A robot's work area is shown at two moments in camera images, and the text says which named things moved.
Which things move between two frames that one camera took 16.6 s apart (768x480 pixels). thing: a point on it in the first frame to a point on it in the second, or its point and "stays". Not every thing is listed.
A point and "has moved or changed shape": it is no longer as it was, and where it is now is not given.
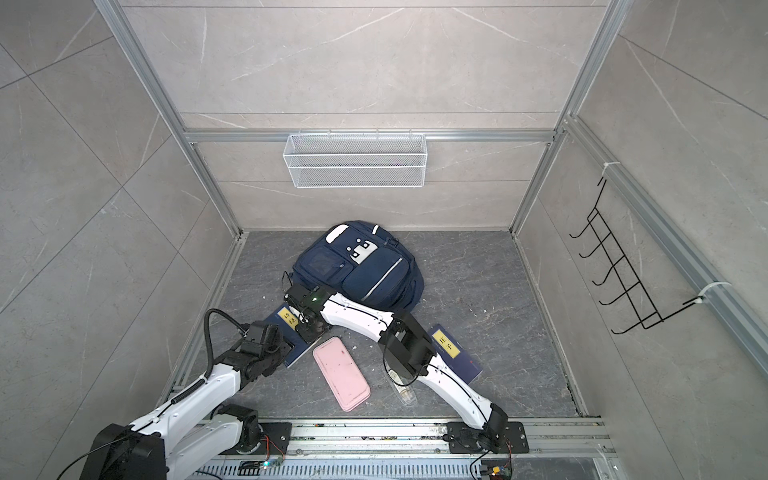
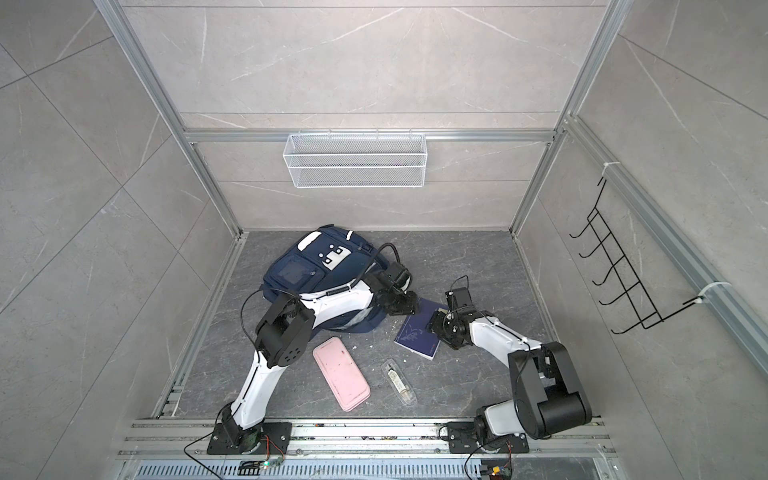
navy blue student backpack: [363, 262] has moved or changed shape
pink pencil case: [346, 383] stays
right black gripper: [307, 336] to [435, 324]
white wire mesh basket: [355, 160] stays
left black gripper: [284, 345] to [412, 308]
